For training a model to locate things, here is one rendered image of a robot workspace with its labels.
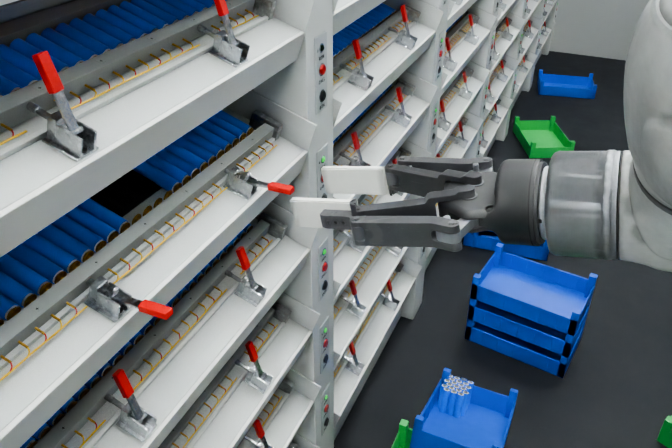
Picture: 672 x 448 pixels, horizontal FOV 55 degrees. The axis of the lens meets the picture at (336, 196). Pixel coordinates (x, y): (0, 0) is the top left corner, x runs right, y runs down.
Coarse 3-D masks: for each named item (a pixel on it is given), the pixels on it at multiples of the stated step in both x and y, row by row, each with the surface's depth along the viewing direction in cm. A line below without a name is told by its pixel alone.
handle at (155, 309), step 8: (112, 296) 67; (120, 296) 67; (128, 296) 67; (128, 304) 66; (136, 304) 66; (144, 304) 65; (152, 304) 65; (160, 304) 65; (144, 312) 65; (152, 312) 65; (160, 312) 64; (168, 312) 64
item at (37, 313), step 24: (240, 144) 93; (216, 168) 87; (192, 192) 82; (144, 216) 76; (168, 216) 78; (192, 216) 81; (120, 240) 72; (144, 240) 75; (96, 264) 69; (72, 288) 66; (24, 312) 62; (48, 312) 63; (0, 336) 59; (24, 336) 61; (24, 360) 60
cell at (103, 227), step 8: (80, 208) 75; (72, 216) 74; (80, 216) 74; (88, 216) 74; (80, 224) 74; (88, 224) 74; (96, 224) 74; (104, 224) 74; (96, 232) 74; (104, 232) 73; (112, 232) 74
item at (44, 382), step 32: (256, 96) 100; (256, 128) 101; (288, 128) 100; (256, 160) 95; (288, 160) 98; (160, 192) 84; (224, 192) 88; (256, 192) 90; (192, 224) 81; (224, 224) 83; (160, 256) 76; (192, 256) 77; (128, 288) 71; (160, 288) 72; (64, 320) 65; (96, 320) 66; (128, 320) 68; (64, 352) 63; (96, 352) 64; (0, 384) 58; (32, 384) 59; (64, 384) 61; (0, 416) 56; (32, 416) 58
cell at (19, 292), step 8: (0, 272) 65; (0, 280) 64; (8, 280) 65; (0, 288) 64; (8, 288) 64; (16, 288) 64; (24, 288) 64; (8, 296) 64; (16, 296) 64; (24, 296) 64
